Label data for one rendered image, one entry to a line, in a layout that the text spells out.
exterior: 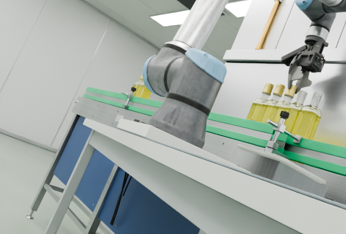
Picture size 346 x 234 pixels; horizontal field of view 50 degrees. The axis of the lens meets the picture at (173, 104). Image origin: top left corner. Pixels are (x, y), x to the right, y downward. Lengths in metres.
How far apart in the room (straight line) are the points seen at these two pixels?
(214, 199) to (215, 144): 0.82
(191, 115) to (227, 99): 1.05
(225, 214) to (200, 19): 0.67
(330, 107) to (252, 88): 0.47
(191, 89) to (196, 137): 0.12
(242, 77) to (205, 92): 1.03
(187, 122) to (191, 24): 0.32
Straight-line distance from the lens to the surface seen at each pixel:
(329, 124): 1.48
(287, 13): 1.96
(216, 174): 0.49
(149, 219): 1.58
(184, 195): 0.65
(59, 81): 7.03
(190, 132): 0.86
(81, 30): 7.16
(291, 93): 1.45
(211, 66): 0.90
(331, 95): 1.52
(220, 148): 1.35
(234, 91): 1.91
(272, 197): 0.39
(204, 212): 0.58
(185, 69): 0.91
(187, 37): 1.06
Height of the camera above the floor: 0.73
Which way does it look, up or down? 8 degrees up
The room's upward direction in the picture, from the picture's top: 24 degrees clockwise
